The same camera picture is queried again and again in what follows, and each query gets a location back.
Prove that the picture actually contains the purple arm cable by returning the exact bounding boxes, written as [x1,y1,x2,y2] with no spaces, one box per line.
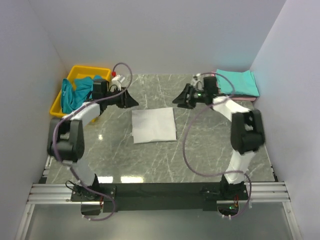
[181,72,252,219]
[53,62,133,222]

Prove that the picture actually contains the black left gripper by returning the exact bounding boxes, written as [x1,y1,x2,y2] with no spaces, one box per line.
[104,87,140,109]

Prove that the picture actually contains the pink folded t shirt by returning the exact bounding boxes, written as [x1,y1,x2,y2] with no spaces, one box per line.
[230,94,257,102]

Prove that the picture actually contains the teal crumpled t shirt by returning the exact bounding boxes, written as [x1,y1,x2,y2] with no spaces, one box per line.
[60,75,102,114]

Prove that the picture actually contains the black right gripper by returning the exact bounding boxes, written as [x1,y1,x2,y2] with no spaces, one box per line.
[172,83,209,111]

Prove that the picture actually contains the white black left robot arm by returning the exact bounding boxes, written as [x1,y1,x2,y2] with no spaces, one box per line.
[47,75,138,201]

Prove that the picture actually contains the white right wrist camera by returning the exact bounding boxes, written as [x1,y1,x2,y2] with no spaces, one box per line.
[191,73,204,90]

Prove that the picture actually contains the white t shirt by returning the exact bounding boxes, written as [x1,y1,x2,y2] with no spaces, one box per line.
[132,107,177,144]

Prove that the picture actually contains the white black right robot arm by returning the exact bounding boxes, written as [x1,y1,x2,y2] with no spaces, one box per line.
[172,72,265,200]

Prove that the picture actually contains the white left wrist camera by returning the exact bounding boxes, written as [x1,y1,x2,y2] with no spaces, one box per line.
[109,74,126,92]

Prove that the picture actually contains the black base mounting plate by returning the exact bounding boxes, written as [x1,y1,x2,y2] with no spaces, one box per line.
[70,181,249,216]

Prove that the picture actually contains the turquoise folded t shirt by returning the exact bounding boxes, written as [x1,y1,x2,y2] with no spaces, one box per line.
[215,69,260,97]

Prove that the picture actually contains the aluminium rail frame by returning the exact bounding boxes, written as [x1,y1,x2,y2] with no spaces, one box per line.
[16,148,303,240]

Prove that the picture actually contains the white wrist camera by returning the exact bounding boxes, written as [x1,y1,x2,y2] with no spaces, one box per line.
[109,74,126,92]
[191,73,204,90]

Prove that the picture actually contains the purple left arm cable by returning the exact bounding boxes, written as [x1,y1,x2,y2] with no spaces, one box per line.
[53,62,133,222]

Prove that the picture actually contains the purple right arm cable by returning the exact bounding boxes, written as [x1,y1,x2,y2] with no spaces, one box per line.
[181,72,252,219]

